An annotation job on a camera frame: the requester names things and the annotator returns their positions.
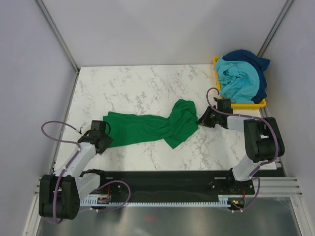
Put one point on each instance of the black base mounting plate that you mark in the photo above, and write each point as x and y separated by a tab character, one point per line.
125	185

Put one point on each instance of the aluminium corner post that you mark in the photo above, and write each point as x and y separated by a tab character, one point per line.
58	36
275	27

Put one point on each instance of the yellow plastic tray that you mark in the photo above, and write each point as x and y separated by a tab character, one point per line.
237	106

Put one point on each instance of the left aluminium corner post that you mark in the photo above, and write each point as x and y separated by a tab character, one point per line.
58	36

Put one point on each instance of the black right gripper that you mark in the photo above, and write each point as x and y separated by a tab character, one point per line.
204	120

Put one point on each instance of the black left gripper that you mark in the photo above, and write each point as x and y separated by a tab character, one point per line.
108	140

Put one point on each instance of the light blue t shirt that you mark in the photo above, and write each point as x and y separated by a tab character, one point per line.
239	80

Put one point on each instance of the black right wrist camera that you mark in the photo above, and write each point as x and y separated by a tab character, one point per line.
224	105

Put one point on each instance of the aluminium extrusion rail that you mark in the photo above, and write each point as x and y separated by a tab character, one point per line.
266	186

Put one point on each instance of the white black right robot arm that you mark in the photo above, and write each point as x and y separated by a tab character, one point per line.
263	140

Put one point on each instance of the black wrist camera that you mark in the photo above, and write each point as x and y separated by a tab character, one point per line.
99	127
224	105

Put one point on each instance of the dark blue t shirt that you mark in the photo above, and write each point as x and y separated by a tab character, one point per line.
260	64

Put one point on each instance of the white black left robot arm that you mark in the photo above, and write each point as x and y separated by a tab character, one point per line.
60	193

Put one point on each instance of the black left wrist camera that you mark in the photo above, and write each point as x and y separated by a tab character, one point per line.
99	127

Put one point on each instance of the right aluminium corner post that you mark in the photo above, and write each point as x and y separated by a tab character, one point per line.
275	27

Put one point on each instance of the grey slotted cable duct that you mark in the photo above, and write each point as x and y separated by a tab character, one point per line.
98	201

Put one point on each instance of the green t shirt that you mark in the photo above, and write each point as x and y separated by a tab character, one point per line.
128	129

